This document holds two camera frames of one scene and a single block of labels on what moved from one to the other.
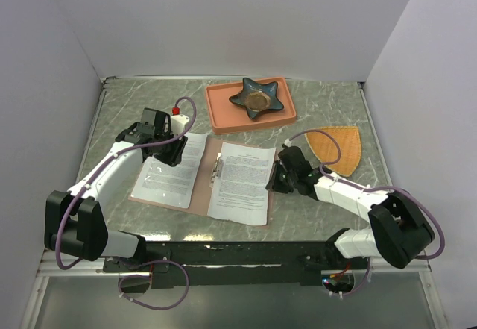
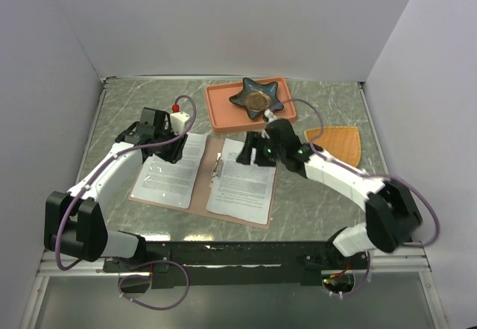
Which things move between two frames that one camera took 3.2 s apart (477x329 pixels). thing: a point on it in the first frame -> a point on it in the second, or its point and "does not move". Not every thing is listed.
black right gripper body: (286, 180) -> (275, 151)
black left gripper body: (168, 152) does not move
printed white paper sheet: (162, 183) does not move
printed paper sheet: (242, 192) does not move
